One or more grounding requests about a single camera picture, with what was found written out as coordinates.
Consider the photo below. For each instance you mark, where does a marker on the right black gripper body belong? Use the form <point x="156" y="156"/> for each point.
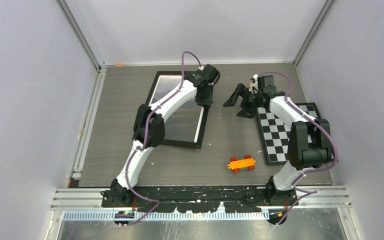
<point x="251" y="101"/>

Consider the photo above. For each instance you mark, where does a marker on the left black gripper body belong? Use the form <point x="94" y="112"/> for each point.
<point x="205" y="99"/>

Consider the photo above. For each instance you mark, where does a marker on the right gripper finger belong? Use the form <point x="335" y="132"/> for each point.
<point x="248" y="113"/>
<point x="240" y="91"/>

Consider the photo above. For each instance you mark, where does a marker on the black picture frame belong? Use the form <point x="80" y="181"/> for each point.
<point x="186" y="126"/>

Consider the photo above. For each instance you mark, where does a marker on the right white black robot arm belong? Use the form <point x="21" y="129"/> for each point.
<point x="281" y="105"/>

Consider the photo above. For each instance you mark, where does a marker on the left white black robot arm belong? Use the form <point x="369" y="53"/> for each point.
<point x="149" y="130"/>

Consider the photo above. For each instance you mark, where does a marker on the orange toy car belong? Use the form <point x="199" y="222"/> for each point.
<point x="236" y="165"/>

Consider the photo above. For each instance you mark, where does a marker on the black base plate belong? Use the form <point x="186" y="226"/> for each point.
<point x="198" y="199"/>

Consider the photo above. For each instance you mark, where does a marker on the aluminium rail front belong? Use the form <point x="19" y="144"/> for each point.
<point x="313" y="196"/>

